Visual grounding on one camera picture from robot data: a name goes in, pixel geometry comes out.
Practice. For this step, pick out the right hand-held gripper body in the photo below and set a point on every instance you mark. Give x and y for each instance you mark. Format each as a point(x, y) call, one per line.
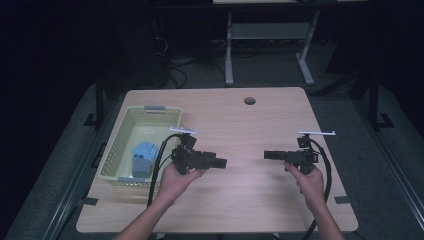
point(303, 156)

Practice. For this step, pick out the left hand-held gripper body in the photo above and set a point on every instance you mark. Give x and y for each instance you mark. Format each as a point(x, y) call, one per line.
point(188, 158)

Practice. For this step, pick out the pale yellow plastic basket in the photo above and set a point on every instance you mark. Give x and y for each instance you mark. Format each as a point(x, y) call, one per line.
point(123, 146)

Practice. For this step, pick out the person's left hand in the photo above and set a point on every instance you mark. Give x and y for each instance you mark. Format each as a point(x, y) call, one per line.
point(173, 185)

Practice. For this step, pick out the person's right hand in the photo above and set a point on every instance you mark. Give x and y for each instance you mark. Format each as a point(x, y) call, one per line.
point(311, 186)

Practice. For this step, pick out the black tape strip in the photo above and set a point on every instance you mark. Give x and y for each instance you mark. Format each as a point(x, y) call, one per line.
point(345, 200)
point(87, 201)

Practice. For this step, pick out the grey metal floor rail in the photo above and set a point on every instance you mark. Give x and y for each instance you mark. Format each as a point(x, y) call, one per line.
point(396, 180)
point(75, 186)

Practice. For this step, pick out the white metal table frame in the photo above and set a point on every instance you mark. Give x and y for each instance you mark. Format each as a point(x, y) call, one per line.
point(266, 30)

